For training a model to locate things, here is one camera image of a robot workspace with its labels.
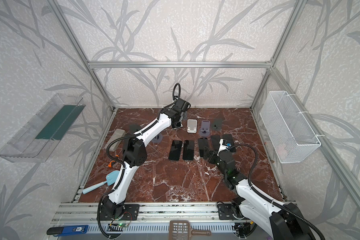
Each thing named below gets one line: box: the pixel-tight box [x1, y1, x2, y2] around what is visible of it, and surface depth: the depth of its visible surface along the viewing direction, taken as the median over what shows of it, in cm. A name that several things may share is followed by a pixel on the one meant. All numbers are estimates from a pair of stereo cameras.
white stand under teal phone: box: [187, 119, 198, 134], surface depth 107 cm
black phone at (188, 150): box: [182, 139, 195, 161], surface depth 98 cm
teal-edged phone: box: [198, 138, 209, 158], surface depth 101 cm
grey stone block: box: [104, 128, 126, 152], surface depth 104 cm
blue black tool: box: [46, 225, 89, 237], surface depth 68 cm
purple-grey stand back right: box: [199, 120, 211, 137], surface depth 103 cm
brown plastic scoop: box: [169, 220, 212, 240], surface depth 70 cm
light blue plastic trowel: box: [82, 170, 120, 195], surface depth 86 cm
